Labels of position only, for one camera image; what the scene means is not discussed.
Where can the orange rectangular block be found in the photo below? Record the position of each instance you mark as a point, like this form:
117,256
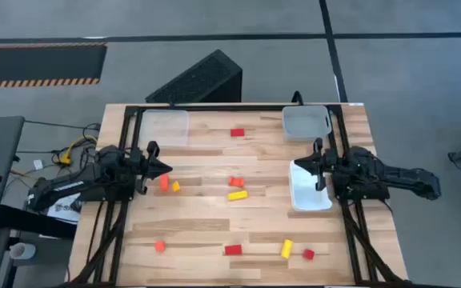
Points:
164,182

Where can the orange cube block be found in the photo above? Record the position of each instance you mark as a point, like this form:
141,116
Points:
159,246

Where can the clear plastic bin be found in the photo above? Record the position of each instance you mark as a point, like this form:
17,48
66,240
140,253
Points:
164,128

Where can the white plastic bin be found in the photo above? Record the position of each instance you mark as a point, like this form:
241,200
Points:
304,196

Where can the red rectangular block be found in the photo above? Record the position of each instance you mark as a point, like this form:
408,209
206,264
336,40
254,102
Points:
233,250
237,132

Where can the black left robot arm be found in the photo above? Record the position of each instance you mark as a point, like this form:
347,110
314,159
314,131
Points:
66,186

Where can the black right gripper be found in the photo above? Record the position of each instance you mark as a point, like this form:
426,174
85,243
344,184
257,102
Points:
326,166

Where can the white cup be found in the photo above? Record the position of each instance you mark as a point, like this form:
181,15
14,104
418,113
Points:
22,250

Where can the black aluminium table frame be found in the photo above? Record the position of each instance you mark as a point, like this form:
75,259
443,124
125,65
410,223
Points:
230,108

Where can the red cube block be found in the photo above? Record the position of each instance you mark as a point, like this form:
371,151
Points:
308,254

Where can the black mesh computer case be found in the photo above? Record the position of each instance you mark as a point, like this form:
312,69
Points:
198,80

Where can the grey plastic bin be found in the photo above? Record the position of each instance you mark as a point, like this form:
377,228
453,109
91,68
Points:
306,124

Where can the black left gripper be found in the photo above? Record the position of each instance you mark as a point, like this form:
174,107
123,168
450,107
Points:
140,168

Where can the black hazard-striped floor mat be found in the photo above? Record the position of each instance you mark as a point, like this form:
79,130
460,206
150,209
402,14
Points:
34,62

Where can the orange arch block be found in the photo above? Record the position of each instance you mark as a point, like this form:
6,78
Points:
236,182

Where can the white printed paper sheet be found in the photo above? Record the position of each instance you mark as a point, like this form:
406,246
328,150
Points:
68,210

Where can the yellow cylinder block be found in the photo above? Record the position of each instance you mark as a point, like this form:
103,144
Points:
237,195
287,249

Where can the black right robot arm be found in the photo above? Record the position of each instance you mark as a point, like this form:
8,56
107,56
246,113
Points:
398,176

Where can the yellow wedge block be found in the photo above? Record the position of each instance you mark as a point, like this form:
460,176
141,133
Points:
176,186

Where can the white tag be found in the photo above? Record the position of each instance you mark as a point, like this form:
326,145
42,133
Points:
38,164

